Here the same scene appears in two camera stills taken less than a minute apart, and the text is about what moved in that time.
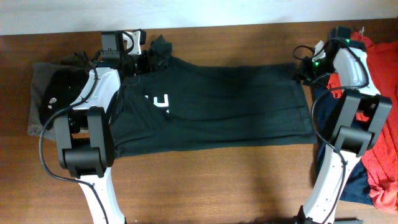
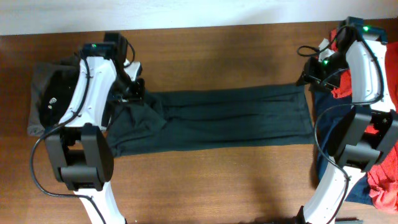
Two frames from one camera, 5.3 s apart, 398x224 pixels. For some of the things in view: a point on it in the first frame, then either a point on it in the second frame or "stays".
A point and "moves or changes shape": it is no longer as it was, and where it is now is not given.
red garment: [381, 160] stays
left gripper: [150, 62] → [137, 95]
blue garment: [325, 102] stays
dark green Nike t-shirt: [168, 104] moves or changes shape
